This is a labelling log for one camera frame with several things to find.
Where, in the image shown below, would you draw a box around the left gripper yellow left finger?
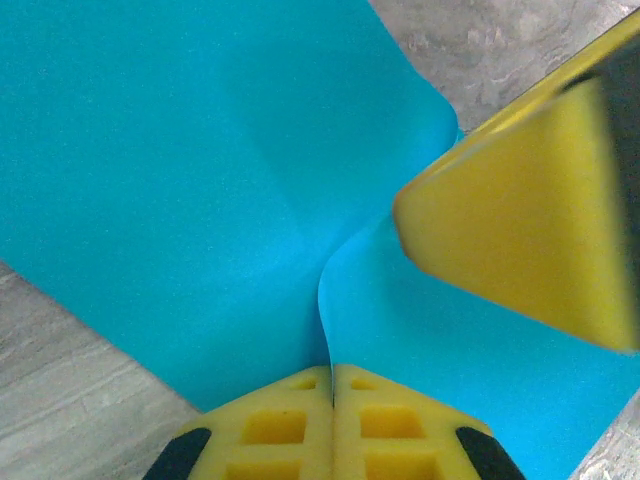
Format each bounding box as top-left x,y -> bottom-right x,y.
143,364 -> 334,480

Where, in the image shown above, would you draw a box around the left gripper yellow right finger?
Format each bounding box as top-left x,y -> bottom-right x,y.
332,363 -> 527,480

